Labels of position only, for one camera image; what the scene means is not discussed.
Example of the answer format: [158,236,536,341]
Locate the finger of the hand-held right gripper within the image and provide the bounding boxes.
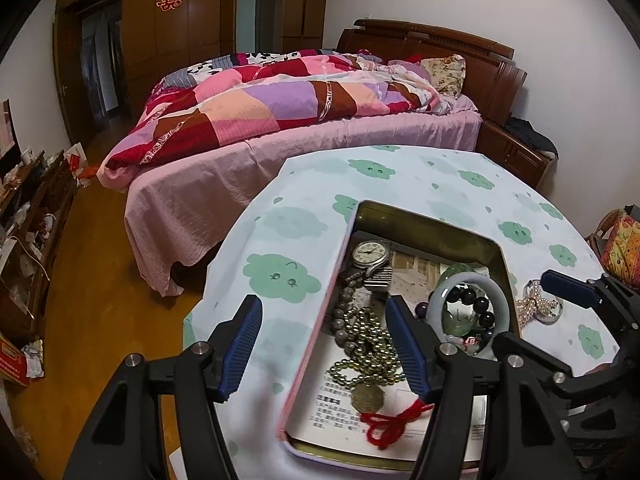
[541,269,640,331]
[492,331,626,403]

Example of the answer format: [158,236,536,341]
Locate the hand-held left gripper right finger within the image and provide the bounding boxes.
[385,295,586,480]

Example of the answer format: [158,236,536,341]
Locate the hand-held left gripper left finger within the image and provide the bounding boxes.
[62,294,264,480]

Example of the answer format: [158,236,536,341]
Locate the gold bead necklace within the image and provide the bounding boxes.
[325,305,408,388]

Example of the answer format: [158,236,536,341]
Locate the brass pendant with red string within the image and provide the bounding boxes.
[350,382,436,448]

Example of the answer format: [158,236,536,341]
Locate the green jade pendant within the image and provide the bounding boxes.
[442,305,478,336]

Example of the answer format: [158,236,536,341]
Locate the pale jade bangle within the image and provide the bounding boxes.
[426,272,511,361]

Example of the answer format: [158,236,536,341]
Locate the dark purple bead bracelet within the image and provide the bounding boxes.
[412,282,498,341]

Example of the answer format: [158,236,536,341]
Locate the silver wristwatch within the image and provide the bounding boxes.
[345,240,396,291]

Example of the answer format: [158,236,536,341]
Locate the pink tin box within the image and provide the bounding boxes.
[274,200,521,473]

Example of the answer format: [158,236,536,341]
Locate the floral cushion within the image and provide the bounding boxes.
[600,210,640,288]

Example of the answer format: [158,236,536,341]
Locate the printed paper leaflet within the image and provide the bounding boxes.
[290,247,488,463]

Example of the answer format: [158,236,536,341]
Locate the wooden nightstand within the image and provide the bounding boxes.
[477,120,558,193]

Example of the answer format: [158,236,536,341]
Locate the cloud print tablecloth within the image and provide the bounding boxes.
[182,145,621,480]

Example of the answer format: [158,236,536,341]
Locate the dark clothes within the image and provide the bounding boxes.
[502,117,558,158]

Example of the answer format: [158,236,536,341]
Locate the bed with pink sheet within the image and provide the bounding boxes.
[97,105,483,297]

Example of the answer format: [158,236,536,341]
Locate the red carton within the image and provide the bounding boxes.
[0,335,31,388]

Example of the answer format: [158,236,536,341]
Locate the cluttered low wooden cabinet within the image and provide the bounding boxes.
[0,147,81,356]

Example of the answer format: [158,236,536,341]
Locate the floral pillow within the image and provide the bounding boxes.
[420,55,467,98]

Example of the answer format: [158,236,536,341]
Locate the patchwork quilt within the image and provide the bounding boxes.
[102,49,456,173]

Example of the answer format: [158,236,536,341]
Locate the white and red paper bag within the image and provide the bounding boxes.
[62,142,88,181]

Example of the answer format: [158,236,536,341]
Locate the framed mirror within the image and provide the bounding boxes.
[0,100,18,161]

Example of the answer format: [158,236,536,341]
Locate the brown wooden wardrobe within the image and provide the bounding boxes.
[52,0,331,148]

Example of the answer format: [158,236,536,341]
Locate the grey bead bracelet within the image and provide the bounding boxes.
[330,275,386,341]

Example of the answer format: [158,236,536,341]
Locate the wooden bed frame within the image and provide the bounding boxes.
[335,19,528,151]

